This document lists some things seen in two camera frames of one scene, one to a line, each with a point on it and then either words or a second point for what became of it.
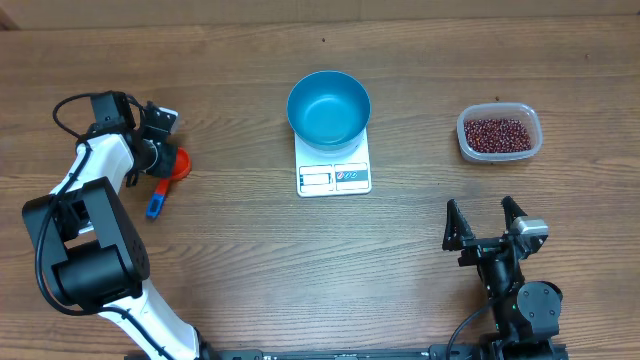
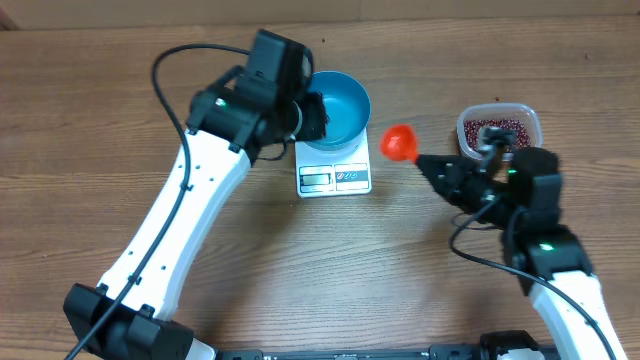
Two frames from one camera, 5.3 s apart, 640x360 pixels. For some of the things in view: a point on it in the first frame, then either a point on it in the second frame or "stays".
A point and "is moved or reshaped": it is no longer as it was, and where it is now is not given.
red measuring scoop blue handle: x=182 y=165 is moved or reshaped
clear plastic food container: x=499 y=132 stays
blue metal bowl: x=328 y=110 stays
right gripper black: x=484 y=248 → x=451 y=178
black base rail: x=492 y=350 stays
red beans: x=497 y=135 stays
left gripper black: x=166 y=166 → x=317 y=117
